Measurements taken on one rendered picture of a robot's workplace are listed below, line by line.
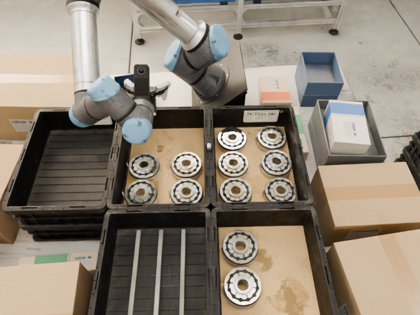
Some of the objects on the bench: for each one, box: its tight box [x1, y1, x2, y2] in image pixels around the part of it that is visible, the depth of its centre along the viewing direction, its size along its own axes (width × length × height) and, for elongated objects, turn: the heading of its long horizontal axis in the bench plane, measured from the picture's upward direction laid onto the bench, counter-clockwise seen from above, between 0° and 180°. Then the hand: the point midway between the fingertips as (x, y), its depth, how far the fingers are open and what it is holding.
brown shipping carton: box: [310, 162, 420, 247], centre depth 118 cm, size 30×22×16 cm
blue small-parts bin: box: [294, 64, 339, 107], centre depth 159 cm, size 20×15×7 cm
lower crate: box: [19, 225, 103, 241], centre depth 126 cm, size 40×30×12 cm
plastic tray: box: [308, 117, 321, 168], centre depth 140 cm, size 27×20×5 cm
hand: (147, 79), depth 121 cm, fingers open, 14 cm apart
